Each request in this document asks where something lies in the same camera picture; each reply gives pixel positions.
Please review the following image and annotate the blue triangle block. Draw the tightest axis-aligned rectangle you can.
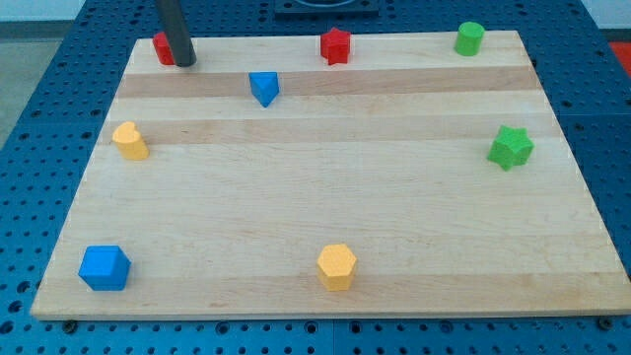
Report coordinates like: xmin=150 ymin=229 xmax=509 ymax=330
xmin=248 ymin=72 xmax=280 ymax=107

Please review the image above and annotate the red star block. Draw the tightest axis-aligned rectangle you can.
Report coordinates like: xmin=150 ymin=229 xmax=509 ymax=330
xmin=319 ymin=28 xmax=352 ymax=65

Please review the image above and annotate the green star block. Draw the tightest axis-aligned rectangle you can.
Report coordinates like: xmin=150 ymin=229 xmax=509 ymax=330
xmin=487 ymin=125 xmax=534 ymax=171

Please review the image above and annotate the light wooden board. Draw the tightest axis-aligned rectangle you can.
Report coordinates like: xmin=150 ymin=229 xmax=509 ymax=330
xmin=31 ymin=31 xmax=630 ymax=320

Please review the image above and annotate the yellow hexagon block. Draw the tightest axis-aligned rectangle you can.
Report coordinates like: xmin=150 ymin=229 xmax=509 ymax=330
xmin=316 ymin=244 xmax=357 ymax=292

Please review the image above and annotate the yellow heart block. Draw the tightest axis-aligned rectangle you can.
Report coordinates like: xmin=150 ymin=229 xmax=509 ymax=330
xmin=111 ymin=121 xmax=150 ymax=161

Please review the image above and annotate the red block behind rod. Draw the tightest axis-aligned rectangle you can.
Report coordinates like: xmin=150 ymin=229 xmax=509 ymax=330
xmin=152 ymin=32 xmax=175 ymax=66

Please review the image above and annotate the green cylinder block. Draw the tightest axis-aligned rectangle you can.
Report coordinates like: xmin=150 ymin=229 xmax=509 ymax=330
xmin=455 ymin=22 xmax=486 ymax=56

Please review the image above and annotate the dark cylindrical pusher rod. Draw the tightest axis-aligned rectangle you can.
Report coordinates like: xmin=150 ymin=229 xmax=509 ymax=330
xmin=155 ymin=0 xmax=197 ymax=67

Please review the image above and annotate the blue cube block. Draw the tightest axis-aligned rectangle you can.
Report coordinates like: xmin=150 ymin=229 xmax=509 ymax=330
xmin=78 ymin=246 xmax=131 ymax=291

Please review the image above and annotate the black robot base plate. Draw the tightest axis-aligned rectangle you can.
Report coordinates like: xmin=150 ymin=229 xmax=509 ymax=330
xmin=273 ymin=0 xmax=381 ymax=19

